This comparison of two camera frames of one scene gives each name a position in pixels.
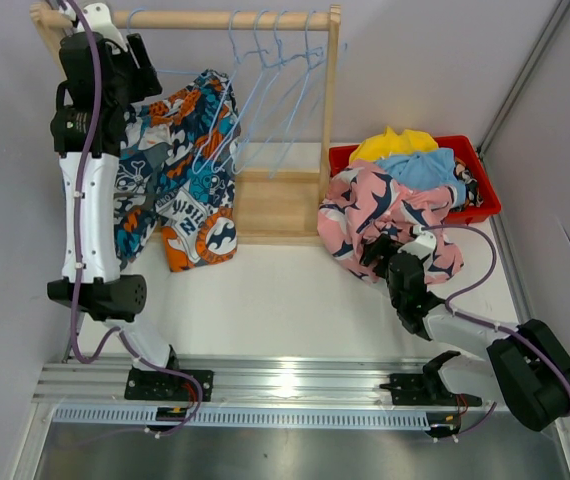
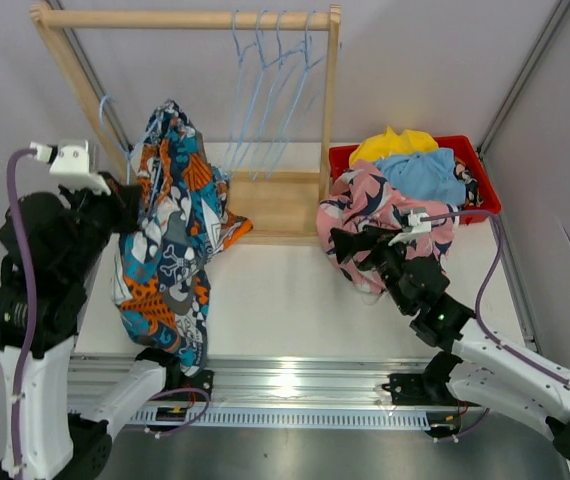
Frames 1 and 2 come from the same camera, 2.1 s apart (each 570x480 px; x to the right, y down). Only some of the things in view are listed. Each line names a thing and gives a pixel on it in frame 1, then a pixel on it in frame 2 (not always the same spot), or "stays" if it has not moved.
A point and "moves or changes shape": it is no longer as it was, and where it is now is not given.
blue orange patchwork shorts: (175, 175) moves or changes shape
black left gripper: (146, 84) -> (125, 198)
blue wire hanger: (251, 90) -> (264, 67)
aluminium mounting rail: (234, 382) stays
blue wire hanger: (197, 171) -> (240, 55)
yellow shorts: (389, 142) stays
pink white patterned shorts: (359, 204) moves or changes shape
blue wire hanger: (158, 70) -> (142, 135)
